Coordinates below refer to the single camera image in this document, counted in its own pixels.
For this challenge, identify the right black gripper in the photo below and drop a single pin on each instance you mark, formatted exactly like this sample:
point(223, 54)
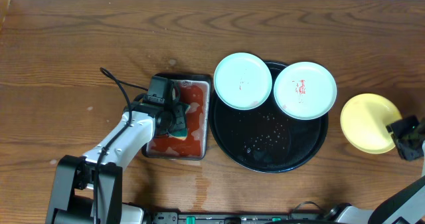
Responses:
point(401, 125)

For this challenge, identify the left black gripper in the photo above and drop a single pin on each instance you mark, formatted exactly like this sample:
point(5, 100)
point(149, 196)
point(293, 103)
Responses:
point(179, 116)

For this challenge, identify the green yellow sponge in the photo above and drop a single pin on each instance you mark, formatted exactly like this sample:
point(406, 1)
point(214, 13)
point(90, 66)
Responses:
point(179, 127)

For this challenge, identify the yellow plate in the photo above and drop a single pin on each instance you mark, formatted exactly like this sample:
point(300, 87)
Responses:
point(364, 119)

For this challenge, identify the pale green plate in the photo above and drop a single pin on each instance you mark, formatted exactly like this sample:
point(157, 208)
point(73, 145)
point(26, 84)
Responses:
point(242, 81)
point(305, 90)

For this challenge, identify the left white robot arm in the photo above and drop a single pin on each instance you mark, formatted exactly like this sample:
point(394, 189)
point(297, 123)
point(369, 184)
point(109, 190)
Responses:
point(88, 189)

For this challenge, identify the rectangular tray with red water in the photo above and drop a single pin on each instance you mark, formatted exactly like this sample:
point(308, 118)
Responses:
point(195, 91)

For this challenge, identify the round black tray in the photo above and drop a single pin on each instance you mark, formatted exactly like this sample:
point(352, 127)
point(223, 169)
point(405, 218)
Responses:
point(265, 139)

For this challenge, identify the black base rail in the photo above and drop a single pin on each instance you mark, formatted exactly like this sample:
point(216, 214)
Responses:
point(167, 217)

